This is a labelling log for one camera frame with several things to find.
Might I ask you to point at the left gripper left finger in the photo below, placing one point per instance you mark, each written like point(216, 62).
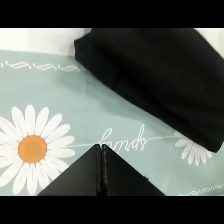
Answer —
point(80, 176)

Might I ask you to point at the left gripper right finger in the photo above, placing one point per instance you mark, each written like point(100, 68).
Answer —
point(126, 180)

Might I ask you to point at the black T-shirt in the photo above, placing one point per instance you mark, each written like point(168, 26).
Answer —
point(160, 76)

